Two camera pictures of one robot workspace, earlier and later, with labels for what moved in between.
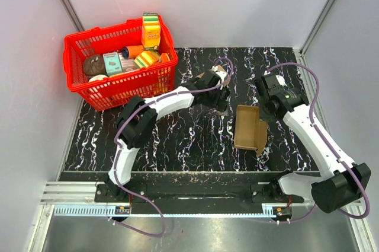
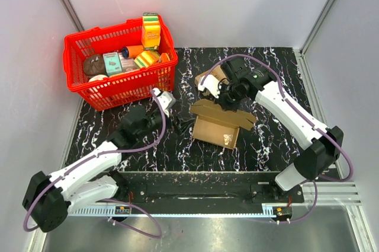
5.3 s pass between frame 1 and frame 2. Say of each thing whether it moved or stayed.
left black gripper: moved
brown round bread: stayed
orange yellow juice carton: stayed
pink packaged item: stayed
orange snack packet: stayed
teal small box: stayed
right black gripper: moved
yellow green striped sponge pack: stayed
